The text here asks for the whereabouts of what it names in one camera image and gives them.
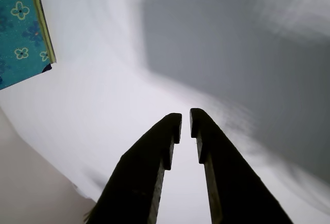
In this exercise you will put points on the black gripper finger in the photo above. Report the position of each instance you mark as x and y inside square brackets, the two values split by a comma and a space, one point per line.
[139, 177]
[232, 182]

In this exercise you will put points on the yellow and teal floral box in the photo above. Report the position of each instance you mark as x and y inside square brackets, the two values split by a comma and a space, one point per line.
[20, 33]

